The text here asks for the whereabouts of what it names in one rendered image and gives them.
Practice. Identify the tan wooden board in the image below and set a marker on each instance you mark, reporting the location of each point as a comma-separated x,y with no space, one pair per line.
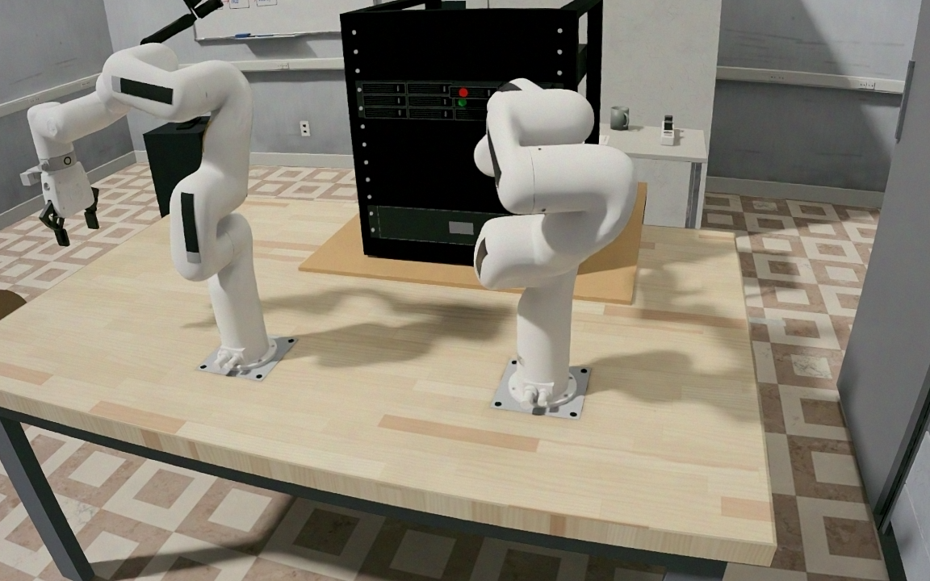
607,276

